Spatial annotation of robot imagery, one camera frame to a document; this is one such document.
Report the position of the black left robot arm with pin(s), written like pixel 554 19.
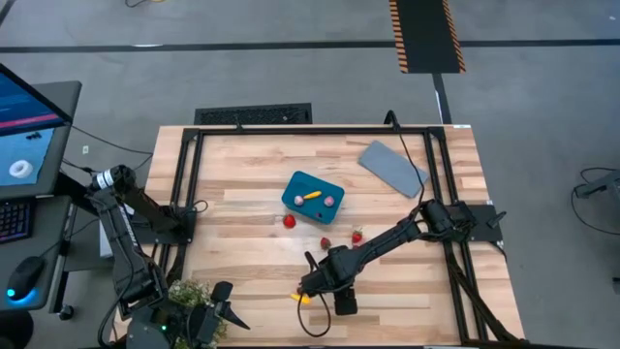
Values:
pixel 121 252

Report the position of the black desk caster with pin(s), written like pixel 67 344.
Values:
pixel 66 312

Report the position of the artificial green potted plant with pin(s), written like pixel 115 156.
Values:
pixel 191 293

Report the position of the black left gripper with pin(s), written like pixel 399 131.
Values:
pixel 208 325

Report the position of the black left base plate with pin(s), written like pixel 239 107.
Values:
pixel 184 235

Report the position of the teal plastic tupperware container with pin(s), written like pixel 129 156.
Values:
pixel 315 184

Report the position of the white box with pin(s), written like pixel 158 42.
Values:
pixel 104 242

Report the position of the black keyboard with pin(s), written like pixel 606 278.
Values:
pixel 14 220

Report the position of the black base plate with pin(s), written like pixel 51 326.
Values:
pixel 184 235
pixel 484 228

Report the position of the grey floor stand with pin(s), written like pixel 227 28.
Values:
pixel 603 185

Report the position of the black mat with orange stripes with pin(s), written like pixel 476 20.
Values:
pixel 426 34

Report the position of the grey computer desk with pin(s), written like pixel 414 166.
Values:
pixel 46 232

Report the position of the pink toy peach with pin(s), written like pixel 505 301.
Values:
pixel 329 201
pixel 299 200

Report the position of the grey folded cloth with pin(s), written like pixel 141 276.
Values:
pixel 392 168

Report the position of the red toy strawberry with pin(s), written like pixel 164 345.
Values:
pixel 289 221
pixel 357 237
pixel 325 243

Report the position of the computer monitor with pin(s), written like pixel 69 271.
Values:
pixel 29 145

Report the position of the black chair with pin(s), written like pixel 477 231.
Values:
pixel 12 332

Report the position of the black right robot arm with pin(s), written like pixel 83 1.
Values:
pixel 387 237

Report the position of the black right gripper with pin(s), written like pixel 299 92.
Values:
pixel 344 281

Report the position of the black aluminium table frame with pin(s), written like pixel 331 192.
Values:
pixel 315 131

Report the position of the black computer mouse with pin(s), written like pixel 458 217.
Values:
pixel 24 276

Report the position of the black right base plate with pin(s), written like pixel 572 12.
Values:
pixel 484 228

